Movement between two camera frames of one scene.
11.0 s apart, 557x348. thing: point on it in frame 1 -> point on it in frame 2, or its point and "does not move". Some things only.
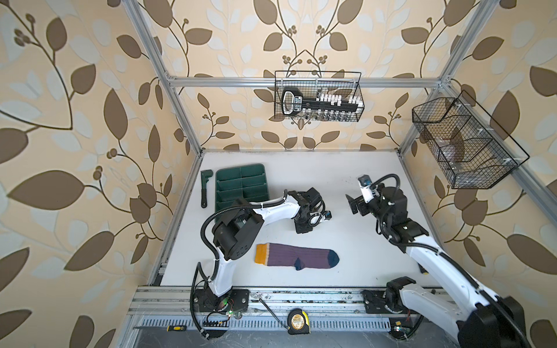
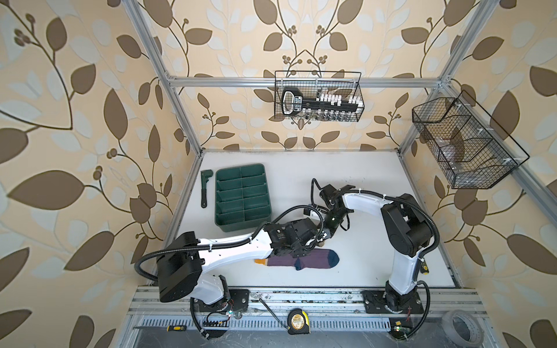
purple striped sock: [282, 254] does not move
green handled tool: [204, 175] does not move
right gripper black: [360, 204] -> [330, 230]
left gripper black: [303, 228] -> [302, 251]
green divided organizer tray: [247, 182] does not move
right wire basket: [472, 147] does not move
